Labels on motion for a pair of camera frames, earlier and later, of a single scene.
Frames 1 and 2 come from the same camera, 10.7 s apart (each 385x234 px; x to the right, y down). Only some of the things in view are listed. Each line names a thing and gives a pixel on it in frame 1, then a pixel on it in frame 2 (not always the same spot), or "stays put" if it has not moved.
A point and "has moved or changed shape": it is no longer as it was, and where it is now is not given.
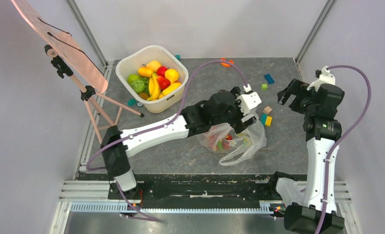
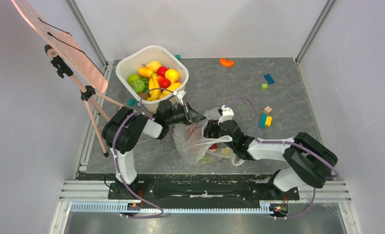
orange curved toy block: [225, 65] stays put
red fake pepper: [163, 83] stays put
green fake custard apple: [138, 85] stays put
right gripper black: [296, 91] -> [210, 129]
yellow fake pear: [172, 74] stays put
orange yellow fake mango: [145, 72] stays put
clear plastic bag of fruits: [223, 139] has moved or changed shape
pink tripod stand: [87, 93] stays put
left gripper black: [238, 125] -> [191, 116]
